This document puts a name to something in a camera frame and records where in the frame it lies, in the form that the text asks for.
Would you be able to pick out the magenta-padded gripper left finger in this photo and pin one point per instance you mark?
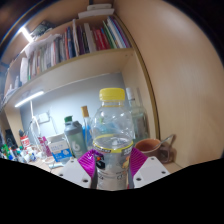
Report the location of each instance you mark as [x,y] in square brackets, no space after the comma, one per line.
[75,171]

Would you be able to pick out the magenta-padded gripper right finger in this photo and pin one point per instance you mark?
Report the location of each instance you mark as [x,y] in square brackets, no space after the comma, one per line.
[151,170]

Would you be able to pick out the clear yellow-capped drink bottle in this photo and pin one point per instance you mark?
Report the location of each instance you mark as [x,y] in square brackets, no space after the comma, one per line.
[111,160]

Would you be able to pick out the blue and white box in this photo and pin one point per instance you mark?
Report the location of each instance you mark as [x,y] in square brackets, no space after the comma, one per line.
[60,150]

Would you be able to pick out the grey shaker bottle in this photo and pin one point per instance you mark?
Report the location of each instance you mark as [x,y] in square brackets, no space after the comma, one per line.
[76,140]

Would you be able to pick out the magenta box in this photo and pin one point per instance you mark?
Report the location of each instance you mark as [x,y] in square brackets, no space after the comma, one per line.
[44,145]

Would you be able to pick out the blue bottle with gold cap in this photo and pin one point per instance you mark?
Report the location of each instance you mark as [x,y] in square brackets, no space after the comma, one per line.
[86,128]

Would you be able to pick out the clear glass bottle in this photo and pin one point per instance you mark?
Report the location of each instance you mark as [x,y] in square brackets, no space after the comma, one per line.
[140,120]

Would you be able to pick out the wooden shelf unit with books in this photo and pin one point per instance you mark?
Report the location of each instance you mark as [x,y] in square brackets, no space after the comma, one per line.
[83,63]

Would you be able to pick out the ceiling light tube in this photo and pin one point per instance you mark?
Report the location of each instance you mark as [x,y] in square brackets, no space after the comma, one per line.
[26,34]

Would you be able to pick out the white wall socket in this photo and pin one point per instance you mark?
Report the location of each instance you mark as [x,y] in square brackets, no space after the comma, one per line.
[43,117]

